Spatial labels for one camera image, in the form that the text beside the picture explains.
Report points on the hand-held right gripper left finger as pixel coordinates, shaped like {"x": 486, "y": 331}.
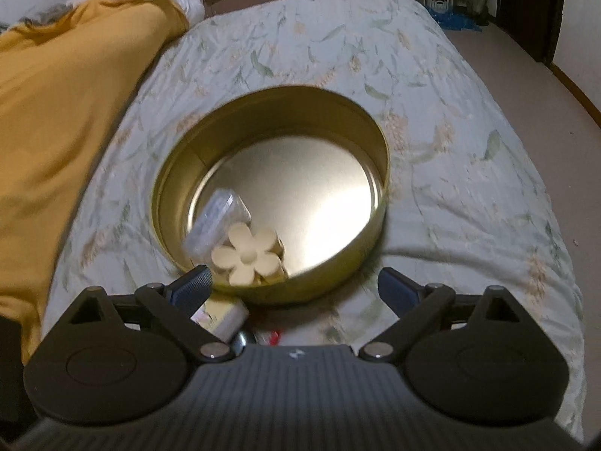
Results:
{"x": 192, "y": 287}

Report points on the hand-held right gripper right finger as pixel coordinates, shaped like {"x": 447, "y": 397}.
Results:
{"x": 396, "y": 290}

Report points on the cream flower hair clip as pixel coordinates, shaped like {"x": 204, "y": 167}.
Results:
{"x": 244, "y": 250}

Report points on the pale peach small box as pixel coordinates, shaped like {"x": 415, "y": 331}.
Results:
{"x": 226, "y": 315}

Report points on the yellow blanket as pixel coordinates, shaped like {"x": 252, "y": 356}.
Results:
{"x": 56, "y": 127}

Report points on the dark grey rounded object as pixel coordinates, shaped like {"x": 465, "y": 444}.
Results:
{"x": 242, "y": 339}

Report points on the blue plastic sheet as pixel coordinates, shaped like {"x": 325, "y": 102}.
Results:
{"x": 458, "y": 21}

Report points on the dark door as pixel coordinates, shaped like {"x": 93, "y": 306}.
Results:
{"x": 530, "y": 4}

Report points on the floral bed quilt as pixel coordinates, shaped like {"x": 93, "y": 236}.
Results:
{"x": 469, "y": 150}

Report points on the round yellow patterned tin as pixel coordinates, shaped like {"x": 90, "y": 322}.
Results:
{"x": 291, "y": 183}

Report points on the clear plastic packet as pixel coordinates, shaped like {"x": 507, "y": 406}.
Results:
{"x": 216, "y": 216}

